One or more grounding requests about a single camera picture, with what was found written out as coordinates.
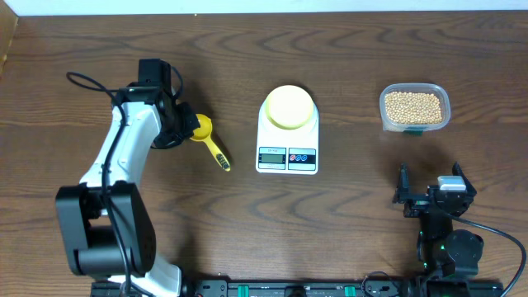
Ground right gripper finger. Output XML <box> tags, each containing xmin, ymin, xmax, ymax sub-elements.
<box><xmin>393</xmin><ymin>163</ymin><xmax>411</xmax><ymax>204</ymax></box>
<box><xmin>451</xmin><ymin>162</ymin><xmax>474</xmax><ymax>190</ymax></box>

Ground yellow measuring scoop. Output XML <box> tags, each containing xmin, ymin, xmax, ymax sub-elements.
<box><xmin>191</xmin><ymin>114</ymin><xmax>231</xmax><ymax>172</ymax></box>

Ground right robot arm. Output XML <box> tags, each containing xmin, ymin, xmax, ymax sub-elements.
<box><xmin>393</xmin><ymin>163</ymin><xmax>483</xmax><ymax>296</ymax></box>

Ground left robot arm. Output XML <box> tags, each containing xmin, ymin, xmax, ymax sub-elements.
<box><xmin>55</xmin><ymin>86</ymin><xmax>199</xmax><ymax>296</ymax></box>

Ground pale yellow bowl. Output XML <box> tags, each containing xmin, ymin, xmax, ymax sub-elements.
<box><xmin>264</xmin><ymin>85</ymin><xmax>314</xmax><ymax>130</ymax></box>

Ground white digital kitchen scale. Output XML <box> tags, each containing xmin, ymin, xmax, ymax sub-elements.
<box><xmin>255</xmin><ymin>101</ymin><xmax>319</xmax><ymax>175</ymax></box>

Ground clear plastic container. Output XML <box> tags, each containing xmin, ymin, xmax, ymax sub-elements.
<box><xmin>379</xmin><ymin>82</ymin><xmax>451</xmax><ymax>134</ymax></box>

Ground soybeans in container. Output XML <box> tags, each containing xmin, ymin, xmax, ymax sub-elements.
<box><xmin>384</xmin><ymin>92</ymin><xmax>442</xmax><ymax>125</ymax></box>

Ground right black cable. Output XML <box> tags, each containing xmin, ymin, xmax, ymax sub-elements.
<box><xmin>451</xmin><ymin>214</ymin><xmax>528</xmax><ymax>297</ymax></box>

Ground black cable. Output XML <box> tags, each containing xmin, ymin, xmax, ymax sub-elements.
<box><xmin>451</xmin><ymin>214</ymin><xmax>528</xmax><ymax>297</ymax></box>
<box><xmin>65</xmin><ymin>71</ymin><xmax>137</xmax><ymax>297</ymax></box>

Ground left black cable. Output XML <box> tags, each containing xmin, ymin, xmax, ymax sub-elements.
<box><xmin>65</xmin><ymin>71</ymin><xmax>137</xmax><ymax>297</ymax></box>

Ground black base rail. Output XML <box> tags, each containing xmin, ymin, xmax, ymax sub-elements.
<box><xmin>90</xmin><ymin>278</ymin><xmax>505</xmax><ymax>297</ymax></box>

